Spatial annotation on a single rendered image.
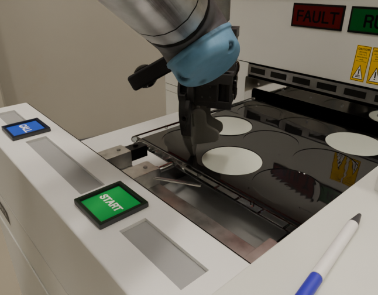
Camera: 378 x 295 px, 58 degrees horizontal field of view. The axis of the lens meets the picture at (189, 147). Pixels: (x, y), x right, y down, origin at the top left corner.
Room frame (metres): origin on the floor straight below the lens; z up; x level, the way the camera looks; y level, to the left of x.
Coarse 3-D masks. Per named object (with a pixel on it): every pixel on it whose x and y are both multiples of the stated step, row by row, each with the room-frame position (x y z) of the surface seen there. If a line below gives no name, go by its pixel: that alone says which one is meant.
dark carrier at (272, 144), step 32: (256, 128) 0.63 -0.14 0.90; (288, 128) 0.64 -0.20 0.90; (320, 128) 0.64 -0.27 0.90; (192, 160) 0.50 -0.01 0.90; (288, 160) 0.50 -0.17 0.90; (320, 160) 0.50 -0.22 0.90; (352, 160) 0.50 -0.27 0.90; (256, 192) 0.41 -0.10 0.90; (288, 192) 0.41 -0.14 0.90; (320, 192) 0.41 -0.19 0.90
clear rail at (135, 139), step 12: (168, 156) 0.51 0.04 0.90; (180, 168) 0.48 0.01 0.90; (192, 168) 0.47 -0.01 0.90; (204, 180) 0.44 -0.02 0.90; (216, 180) 0.43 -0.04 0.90; (228, 192) 0.40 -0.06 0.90; (240, 204) 0.38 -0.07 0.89; (252, 204) 0.37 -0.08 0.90; (264, 216) 0.35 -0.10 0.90; (276, 216) 0.35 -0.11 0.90; (288, 228) 0.33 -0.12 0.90
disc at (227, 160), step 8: (208, 152) 0.53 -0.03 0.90; (216, 152) 0.53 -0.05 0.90; (224, 152) 0.53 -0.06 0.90; (232, 152) 0.53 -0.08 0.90; (240, 152) 0.53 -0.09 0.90; (248, 152) 0.53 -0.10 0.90; (208, 160) 0.50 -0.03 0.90; (216, 160) 0.50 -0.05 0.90; (224, 160) 0.50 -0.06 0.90; (232, 160) 0.50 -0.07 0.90; (240, 160) 0.50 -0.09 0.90; (248, 160) 0.50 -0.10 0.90; (256, 160) 0.50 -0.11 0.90; (208, 168) 0.47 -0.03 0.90; (216, 168) 0.47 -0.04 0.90; (224, 168) 0.47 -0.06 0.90; (232, 168) 0.47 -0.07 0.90; (240, 168) 0.47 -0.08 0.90; (248, 168) 0.47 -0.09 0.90; (256, 168) 0.47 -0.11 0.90
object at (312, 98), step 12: (252, 84) 0.87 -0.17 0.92; (264, 84) 0.84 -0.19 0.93; (276, 84) 0.81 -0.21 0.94; (288, 84) 0.80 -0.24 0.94; (252, 96) 0.87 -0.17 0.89; (288, 96) 0.78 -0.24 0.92; (300, 96) 0.76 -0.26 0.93; (312, 96) 0.74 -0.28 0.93; (324, 96) 0.72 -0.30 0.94; (336, 108) 0.69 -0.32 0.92; (348, 108) 0.68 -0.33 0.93; (360, 108) 0.66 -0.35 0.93; (372, 108) 0.64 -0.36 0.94
